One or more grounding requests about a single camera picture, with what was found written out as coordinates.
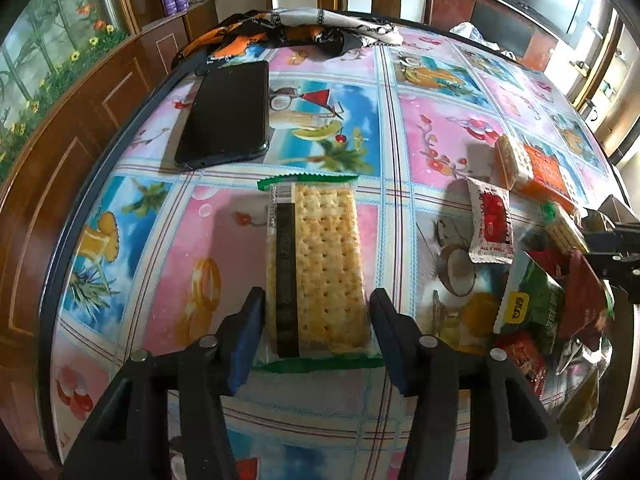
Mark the silver snack packet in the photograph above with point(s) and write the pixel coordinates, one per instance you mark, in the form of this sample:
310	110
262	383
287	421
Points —
577	355

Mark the yellow cracker packet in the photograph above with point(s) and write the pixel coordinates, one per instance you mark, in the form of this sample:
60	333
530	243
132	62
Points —
565	230

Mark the small white red packet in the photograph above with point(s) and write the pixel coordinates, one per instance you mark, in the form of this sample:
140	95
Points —
492	220

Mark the printed fruit tablecloth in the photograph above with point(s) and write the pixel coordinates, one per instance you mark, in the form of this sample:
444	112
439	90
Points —
440	125

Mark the dark red snack packet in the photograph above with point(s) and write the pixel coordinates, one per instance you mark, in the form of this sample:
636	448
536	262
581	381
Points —
582	295

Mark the orange cracker packet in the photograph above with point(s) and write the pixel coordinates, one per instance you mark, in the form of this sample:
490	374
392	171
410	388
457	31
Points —
545	170

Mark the green-edged cracker packet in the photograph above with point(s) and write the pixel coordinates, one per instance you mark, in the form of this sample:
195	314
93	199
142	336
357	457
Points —
325	270

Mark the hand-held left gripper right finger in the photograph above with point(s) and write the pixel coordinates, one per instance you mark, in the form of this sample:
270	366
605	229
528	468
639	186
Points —
395	355

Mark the small red snack packet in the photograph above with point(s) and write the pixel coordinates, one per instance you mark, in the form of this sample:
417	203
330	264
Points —
522	360

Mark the patterned orange black cloth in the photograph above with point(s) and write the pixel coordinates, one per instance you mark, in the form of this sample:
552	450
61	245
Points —
300	25

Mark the wooden display shelf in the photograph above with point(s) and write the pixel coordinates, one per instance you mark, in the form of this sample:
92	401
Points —
600	60

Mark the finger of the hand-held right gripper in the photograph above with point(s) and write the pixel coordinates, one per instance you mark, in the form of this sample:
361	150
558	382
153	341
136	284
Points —
622	260

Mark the green white snack packet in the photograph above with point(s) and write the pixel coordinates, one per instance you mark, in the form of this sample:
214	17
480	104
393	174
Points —
530	305

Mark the white plastic bag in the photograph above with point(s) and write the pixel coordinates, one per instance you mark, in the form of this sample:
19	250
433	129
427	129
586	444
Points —
467	31

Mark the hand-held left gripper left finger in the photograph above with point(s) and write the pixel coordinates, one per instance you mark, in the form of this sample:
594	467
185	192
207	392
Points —
247	340

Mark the olive green snack packet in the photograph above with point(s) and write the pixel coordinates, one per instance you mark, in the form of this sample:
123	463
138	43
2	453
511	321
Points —
580	402

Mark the floral wall poster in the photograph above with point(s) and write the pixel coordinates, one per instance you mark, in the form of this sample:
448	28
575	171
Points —
45	60

